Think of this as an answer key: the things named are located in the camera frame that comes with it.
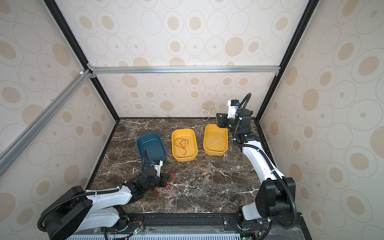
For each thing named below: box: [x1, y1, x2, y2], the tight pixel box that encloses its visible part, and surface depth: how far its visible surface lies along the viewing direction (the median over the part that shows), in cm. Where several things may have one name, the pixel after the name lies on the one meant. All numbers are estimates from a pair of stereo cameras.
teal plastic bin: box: [136, 132, 167, 166], surface depth 106 cm
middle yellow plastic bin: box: [171, 128, 198, 162], surface depth 103 cm
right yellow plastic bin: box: [203, 124, 229, 156], surface depth 102 cm
